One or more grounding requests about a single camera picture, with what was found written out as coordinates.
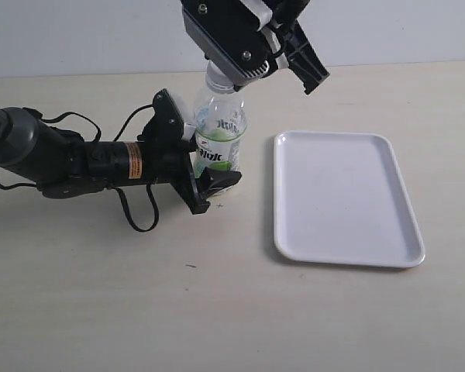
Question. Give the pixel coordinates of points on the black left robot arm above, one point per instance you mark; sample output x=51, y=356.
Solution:
x=62, y=164

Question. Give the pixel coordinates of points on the white plastic tray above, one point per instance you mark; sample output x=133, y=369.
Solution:
x=340, y=198

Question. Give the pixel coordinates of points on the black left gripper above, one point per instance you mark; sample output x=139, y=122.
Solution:
x=168, y=161

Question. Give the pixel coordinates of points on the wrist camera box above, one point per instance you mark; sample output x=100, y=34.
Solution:
x=175, y=121
x=229, y=34

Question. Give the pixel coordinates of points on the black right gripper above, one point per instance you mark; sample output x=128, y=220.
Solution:
x=286, y=44

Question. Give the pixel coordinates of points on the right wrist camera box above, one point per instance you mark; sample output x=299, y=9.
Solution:
x=229, y=34

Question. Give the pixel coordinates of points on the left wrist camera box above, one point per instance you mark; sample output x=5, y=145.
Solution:
x=175, y=121

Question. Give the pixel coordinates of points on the clear plastic water bottle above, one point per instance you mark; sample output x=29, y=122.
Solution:
x=220, y=123

